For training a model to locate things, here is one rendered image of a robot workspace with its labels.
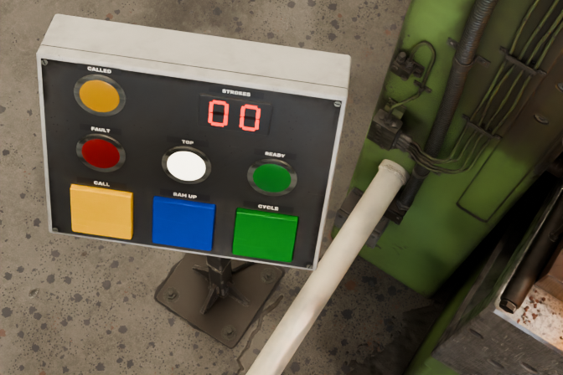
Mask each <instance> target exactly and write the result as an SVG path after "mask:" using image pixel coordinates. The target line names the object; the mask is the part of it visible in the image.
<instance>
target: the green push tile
mask: <svg viewBox="0 0 563 375"><path fill-rule="evenodd" d="M298 218H299V217H298V216H292V215H286V214H280V213H269V212H263V211H258V210H252V209H246V208H237V209H236V213H235V230H234V238H233V247H232V254H236V255H242V256H248V257H254V258H260V259H271V260H277V261H282V262H288V263H290V262H292V256H293V251H294V245H295V240H296V234H297V225H298Z"/></svg>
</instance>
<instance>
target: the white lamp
mask: <svg viewBox="0 0 563 375"><path fill-rule="evenodd" d="M168 170H169V171H170V172H171V173H172V174H173V175H174V176H175V177H177V178H180V179H183V180H188V181H191V180H195V179H198V178H200V177H202V176H203V175H204V172H205V165H204V162H203V160H202V159H201V158H200V157H198V156H197V155H195V154H193V153H191V152H176V153H174V154H173V155H172V156H171V157H170V158H169V159H168Z"/></svg>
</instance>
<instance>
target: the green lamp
mask: <svg viewBox="0 0 563 375"><path fill-rule="evenodd" d="M253 180H254V183H255V184H256V186H257V187H258V188H260V189H261V190H264V191H266V192H269V193H279V192H281V191H284V190H285V189H287V188H288V187H289V185H290V184H291V176H290V174H289V172H288V171H287V170H286V169H285V168H284V167H281V166H278V165H276V164H265V165H262V166H260V167H258V168H257V169H256V170H255V171H254V173H253Z"/></svg>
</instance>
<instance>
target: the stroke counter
mask: <svg viewBox="0 0 563 375"><path fill-rule="evenodd" d="M213 103H215V104H221V105H225V113H223V112H217V111H213ZM245 108H250V109H256V117H252V116H244V114H245ZM228 109H229V105H227V104H225V102H224V101H218V100H213V102H210V103H209V111H210V112H212V113H209V123H211V125H213V126H224V125H227V119H228V116H226V115H225V114H228ZM260 111H261V109H257V106H253V105H245V106H242V107H241V113H240V116H244V118H243V117H241V118H240V127H243V130H248V131H255V129H257V130H258V126H259V120H256V118H257V119H260ZM212 115H219V116H225V117H224V124H222V123H216V122H212ZM244 119H248V120H254V121H256V125H255V128H251V127H245V126H243V123H244Z"/></svg>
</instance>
